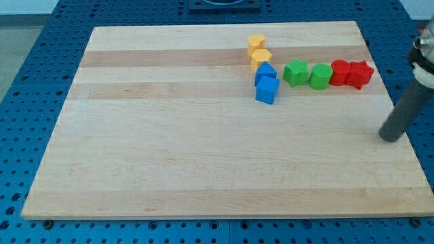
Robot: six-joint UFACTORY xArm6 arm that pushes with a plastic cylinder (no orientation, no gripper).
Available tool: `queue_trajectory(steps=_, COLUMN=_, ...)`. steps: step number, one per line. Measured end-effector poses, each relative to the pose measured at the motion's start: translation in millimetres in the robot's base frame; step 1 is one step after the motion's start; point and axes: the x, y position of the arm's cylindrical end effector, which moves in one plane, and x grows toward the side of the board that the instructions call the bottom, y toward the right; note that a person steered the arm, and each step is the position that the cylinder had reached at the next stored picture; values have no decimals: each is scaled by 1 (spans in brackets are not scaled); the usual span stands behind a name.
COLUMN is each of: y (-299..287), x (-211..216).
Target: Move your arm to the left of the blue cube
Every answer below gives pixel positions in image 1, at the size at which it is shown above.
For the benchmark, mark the blue cube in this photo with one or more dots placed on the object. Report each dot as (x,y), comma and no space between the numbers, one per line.
(266,89)

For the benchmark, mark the yellow hexagon block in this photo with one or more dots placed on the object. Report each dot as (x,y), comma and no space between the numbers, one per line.
(258,57)

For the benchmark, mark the wooden board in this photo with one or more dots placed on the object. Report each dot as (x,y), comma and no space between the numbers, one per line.
(161,123)

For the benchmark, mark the blue pentagon block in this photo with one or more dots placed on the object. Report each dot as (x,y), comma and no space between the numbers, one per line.
(265,69)

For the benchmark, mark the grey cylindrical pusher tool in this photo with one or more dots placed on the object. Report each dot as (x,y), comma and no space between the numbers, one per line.
(414,99)

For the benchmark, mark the green star block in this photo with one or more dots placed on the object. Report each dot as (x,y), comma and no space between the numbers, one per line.
(296,73)

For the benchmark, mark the red star block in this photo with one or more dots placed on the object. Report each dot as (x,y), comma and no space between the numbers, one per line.
(359,75)

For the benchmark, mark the yellow heart block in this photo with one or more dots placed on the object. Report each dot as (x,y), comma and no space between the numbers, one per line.
(255,41)

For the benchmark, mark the red cylinder block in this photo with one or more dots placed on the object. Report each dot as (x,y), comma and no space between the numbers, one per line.
(341,70)

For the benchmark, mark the green cylinder block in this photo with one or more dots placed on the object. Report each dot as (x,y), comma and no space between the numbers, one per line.
(320,76)

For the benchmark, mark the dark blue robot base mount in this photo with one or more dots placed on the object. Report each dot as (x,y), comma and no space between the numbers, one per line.
(223,5)

